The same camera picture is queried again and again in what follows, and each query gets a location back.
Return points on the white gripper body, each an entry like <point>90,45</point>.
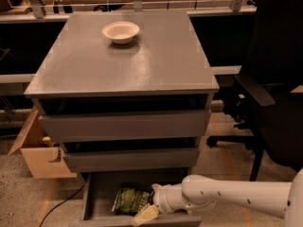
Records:
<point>162,199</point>

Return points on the green jalapeno chip bag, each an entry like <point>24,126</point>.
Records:
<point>130,201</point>

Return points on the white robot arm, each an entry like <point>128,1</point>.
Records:
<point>279,199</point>

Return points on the grey middle drawer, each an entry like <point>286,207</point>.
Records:
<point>131,159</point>

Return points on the grey open bottom drawer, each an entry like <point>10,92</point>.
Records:
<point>100,193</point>

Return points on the grey top drawer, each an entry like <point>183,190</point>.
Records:
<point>109,127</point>

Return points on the grey drawer cabinet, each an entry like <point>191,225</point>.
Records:
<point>163,69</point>

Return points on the cardboard box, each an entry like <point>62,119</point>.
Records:
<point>42,156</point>

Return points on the black office chair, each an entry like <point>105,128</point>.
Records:
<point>264,97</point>

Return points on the white paper bowl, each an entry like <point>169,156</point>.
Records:
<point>121,32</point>

